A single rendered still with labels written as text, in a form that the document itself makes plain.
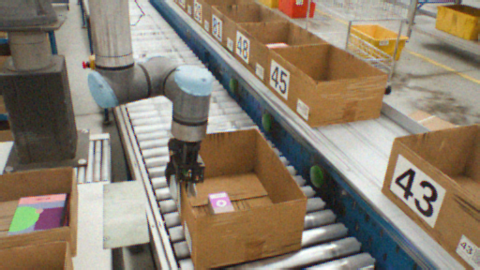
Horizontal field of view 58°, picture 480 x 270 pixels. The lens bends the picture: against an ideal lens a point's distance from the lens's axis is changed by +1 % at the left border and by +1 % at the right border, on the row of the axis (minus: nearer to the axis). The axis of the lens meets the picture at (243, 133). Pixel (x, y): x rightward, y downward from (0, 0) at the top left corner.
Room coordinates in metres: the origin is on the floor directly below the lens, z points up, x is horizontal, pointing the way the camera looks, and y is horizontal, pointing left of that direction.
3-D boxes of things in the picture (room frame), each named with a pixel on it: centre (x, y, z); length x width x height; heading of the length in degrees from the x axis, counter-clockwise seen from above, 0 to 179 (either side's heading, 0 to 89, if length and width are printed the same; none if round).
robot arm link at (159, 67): (1.04, 0.21, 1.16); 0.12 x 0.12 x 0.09; 42
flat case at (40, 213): (0.93, 0.55, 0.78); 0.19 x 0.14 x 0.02; 14
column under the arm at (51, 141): (1.32, 0.68, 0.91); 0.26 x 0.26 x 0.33; 17
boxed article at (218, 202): (1.00, 0.05, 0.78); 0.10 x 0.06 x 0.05; 19
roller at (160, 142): (1.50, 0.17, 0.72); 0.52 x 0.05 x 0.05; 112
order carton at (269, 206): (1.02, 0.03, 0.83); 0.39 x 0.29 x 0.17; 19
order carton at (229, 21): (2.30, 0.00, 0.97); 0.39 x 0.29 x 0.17; 22
